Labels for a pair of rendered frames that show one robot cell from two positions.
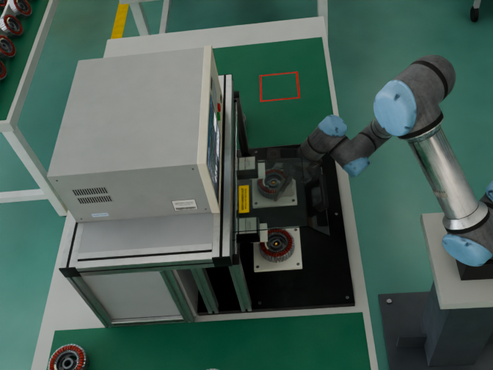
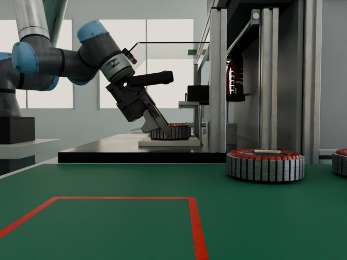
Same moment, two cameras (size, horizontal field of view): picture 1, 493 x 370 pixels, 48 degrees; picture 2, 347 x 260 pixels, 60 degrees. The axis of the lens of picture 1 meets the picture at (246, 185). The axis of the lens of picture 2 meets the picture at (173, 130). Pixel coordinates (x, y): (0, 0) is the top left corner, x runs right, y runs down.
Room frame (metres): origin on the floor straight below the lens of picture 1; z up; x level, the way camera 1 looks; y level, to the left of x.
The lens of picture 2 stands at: (1.94, -0.19, 0.84)
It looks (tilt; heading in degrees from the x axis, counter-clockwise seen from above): 3 degrees down; 172
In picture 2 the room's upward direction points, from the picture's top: straight up
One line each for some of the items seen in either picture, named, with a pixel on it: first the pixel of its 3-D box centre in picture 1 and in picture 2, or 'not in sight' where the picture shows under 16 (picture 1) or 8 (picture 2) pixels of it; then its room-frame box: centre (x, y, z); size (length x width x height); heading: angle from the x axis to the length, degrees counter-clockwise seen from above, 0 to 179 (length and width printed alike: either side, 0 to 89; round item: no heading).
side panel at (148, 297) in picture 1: (135, 296); not in sight; (0.77, 0.37, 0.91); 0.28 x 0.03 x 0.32; 82
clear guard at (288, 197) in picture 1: (267, 199); (173, 59); (0.92, -0.05, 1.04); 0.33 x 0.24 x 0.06; 82
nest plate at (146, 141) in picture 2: not in sight; (170, 141); (1.15, -0.09, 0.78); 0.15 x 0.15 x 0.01; 82
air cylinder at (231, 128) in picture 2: not in sight; (224, 133); (1.17, 0.05, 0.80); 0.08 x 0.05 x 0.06; 172
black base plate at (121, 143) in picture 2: (271, 220); (175, 143); (1.04, -0.06, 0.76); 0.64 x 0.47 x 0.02; 172
